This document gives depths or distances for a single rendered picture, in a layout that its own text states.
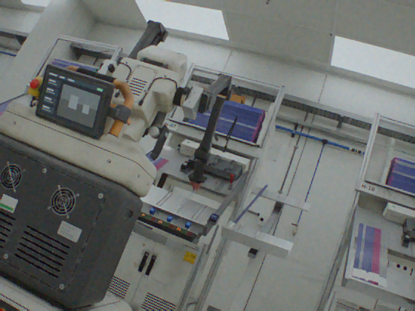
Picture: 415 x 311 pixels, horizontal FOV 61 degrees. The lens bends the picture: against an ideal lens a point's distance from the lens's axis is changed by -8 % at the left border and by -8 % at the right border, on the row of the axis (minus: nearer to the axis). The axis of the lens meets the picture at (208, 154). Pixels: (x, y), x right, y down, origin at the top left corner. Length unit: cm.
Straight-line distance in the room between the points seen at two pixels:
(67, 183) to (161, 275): 135
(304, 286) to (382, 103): 218
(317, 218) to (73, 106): 317
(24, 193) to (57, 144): 18
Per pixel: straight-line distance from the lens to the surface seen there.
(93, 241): 112
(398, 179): 261
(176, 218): 209
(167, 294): 239
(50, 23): 551
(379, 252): 224
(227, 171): 246
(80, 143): 120
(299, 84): 451
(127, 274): 249
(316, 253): 395
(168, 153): 270
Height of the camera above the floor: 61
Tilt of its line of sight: 14 degrees up
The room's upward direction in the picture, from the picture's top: 22 degrees clockwise
